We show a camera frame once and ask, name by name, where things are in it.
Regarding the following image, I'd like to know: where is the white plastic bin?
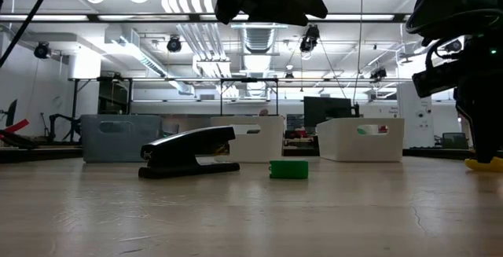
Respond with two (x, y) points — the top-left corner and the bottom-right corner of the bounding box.
(210, 116), (285, 164)
(315, 116), (406, 163)

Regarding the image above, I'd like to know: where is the black workstation frame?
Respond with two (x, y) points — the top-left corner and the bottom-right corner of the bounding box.
(69, 76), (281, 145)

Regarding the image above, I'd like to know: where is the red strip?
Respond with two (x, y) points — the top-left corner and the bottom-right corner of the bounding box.
(0, 119), (31, 134)

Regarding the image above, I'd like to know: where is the yellow stapler remover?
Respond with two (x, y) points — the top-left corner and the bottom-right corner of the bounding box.
(464, 156), (503, 173)

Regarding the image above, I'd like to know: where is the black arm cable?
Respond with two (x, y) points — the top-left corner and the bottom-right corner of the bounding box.
(0, 0), (59, 68)

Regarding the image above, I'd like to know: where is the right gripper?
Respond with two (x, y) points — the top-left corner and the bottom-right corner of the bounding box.
(411, 36), (503, 163)

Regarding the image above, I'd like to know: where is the white cabinet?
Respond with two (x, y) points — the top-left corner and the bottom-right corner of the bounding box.
(396, 82), (435, 149)

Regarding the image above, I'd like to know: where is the black monitor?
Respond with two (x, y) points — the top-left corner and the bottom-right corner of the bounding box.
(303, 96), (354, 129)

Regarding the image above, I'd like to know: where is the black stapler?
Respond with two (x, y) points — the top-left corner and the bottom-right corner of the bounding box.
(138, 126), (241, 180)

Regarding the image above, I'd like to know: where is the white air duct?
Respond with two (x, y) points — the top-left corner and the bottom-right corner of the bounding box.
(104, 27), (194, 96)

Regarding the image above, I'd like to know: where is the silver ventilation duct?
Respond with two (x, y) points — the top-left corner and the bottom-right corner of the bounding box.
(230, 23), (288, 56)

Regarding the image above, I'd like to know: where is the grey plastic bin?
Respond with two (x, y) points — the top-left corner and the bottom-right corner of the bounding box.
(80, 114), (163, 164)

